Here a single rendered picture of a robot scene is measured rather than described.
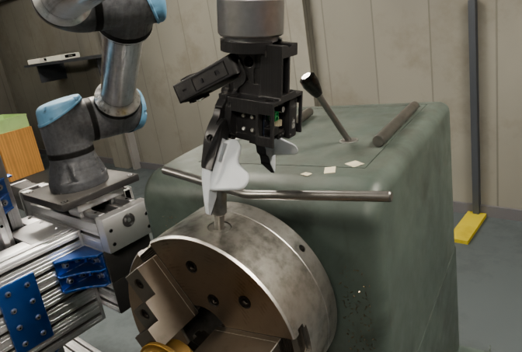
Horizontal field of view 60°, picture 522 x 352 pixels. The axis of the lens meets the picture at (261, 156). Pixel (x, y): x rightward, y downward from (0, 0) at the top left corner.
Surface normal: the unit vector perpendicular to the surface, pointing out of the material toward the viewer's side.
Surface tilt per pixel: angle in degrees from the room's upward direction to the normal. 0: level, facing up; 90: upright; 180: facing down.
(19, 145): 90
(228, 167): 58
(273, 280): 49
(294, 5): 90
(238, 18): 92
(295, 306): 68
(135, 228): 90
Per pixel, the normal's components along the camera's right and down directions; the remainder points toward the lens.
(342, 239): -0.51, 0.32
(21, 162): 0.79, 0.05
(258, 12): 0.25, 0.36
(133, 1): 0.55, 0.42
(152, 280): 0.61, -0.52
